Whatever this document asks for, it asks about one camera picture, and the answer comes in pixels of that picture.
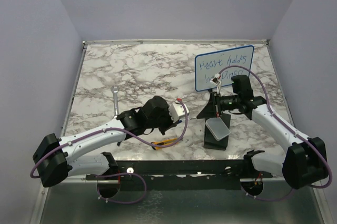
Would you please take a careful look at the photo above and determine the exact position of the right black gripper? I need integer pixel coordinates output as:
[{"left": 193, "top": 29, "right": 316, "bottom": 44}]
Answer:
[{"left": 197, "top": 91, "right": 241, "bottom": 118}]

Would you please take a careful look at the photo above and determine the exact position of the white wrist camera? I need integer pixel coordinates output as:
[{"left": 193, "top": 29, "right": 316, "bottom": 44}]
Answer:
[
  {"left": 210, "top": 73, "right": 222, "bottom": 93},
  {"left": 168, "top": 100, "right": 189, "bottom": 123}
]

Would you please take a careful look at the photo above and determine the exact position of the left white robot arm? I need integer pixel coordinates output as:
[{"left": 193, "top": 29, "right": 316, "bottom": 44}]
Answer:
[{"left": 31, "top": 96, "right": 184, "bottom": 188}]

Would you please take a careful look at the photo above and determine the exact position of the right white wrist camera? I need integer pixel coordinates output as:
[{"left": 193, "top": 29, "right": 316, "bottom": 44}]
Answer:
[{"left": 210, "top": 73, "right": 222, "bottom": 93}]

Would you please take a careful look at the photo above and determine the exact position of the black box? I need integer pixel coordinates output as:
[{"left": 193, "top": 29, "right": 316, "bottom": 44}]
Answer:
[{"left": 203, "top": 114, "right": 231, "bottom": 150}]

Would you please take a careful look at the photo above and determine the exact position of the grey white eraser case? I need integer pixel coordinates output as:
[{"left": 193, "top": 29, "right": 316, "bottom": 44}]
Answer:
[{"left": 205, "top": 117, "right": 230, "bottom": 141}]

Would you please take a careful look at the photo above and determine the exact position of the blue framed whiteboard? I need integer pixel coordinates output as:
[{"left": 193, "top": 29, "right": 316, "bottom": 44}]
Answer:
[{"left": 194, "top": 45, "right": 254, "bottom": 91}]

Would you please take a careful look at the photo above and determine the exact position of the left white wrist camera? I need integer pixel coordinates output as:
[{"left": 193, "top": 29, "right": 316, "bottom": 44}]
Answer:
[{"left": 168, "top": 100, "right": 189, "bottom": 123}]

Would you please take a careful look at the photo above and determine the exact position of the silver wrench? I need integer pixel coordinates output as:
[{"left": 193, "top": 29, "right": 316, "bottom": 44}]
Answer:
[{"left": 111, "top": 86, "right": 119, "bottom": 119}]

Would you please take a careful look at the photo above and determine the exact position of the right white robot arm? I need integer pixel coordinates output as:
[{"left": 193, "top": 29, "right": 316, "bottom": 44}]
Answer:
[{"left": 197, "top": 75, "right": 331, "bottom": 189}]

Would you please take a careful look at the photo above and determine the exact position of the black mounting base rail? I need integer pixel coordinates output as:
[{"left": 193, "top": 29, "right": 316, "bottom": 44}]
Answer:
[{"left": 86, "top": 158, "right": 274, "bottom": 192}]

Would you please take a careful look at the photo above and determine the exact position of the yellow utility knife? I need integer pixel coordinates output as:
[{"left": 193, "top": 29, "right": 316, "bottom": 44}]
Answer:
[{"left": 151, "top": 138, "right": 182, "bottom": 150}]

